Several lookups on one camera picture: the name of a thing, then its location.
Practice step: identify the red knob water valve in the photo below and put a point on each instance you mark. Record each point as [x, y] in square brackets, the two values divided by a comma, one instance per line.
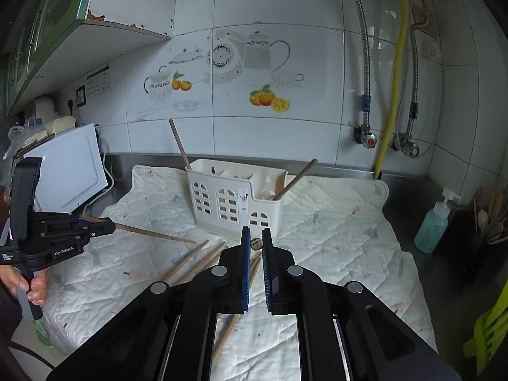
[367, 137]

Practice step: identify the white countertop appliance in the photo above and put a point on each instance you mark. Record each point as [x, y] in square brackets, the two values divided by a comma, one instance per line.
[67, 170]

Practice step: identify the small wall sticker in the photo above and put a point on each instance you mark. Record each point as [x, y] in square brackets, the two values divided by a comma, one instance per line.
[434, 49]

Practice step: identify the white plastic utensil holder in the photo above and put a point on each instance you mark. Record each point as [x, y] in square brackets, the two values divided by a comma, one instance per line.
[222, 200]

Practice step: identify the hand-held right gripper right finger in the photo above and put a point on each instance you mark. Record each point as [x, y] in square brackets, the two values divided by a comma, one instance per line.
[269, 281]

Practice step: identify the black wall socket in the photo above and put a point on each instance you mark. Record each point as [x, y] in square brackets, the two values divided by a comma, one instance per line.
[81, 96]

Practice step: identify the white plastic kettle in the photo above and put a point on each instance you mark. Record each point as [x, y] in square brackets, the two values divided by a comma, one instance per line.
[43, 109]

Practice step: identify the printed wall label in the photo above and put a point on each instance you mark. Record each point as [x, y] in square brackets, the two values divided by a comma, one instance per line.
[99, 81]

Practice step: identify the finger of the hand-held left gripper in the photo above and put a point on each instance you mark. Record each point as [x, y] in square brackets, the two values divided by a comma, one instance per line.
[51, 218]
[99, 230]

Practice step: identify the green wall cabinet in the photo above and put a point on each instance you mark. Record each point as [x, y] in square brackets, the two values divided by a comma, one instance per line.
[39, 31]

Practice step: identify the person's left hand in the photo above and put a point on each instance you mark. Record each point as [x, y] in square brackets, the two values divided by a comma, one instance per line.
[39, 289]

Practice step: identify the chrome water valve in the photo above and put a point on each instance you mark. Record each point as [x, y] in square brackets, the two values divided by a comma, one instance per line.
[408, 147]

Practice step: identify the white quilted mat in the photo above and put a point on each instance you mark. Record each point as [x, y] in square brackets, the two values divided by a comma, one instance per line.
[337, 246]

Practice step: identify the clear plastic food bag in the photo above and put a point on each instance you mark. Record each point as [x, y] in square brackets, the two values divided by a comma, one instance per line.
[43, 129]

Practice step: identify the blue soap pump bottle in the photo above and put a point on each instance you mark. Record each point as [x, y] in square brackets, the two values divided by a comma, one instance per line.
[432, 226]

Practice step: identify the green plastic chair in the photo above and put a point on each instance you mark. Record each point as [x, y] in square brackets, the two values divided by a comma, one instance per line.
[490, 333]

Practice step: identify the green plastic basket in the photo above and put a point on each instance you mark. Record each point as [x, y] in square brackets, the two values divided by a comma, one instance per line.
[43, 335]

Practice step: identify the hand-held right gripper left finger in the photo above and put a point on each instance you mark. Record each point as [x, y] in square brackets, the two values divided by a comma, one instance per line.
[246, 274]

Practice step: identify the black cutlery holder with spoons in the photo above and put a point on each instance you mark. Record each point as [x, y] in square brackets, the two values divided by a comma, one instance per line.
[482, 246]

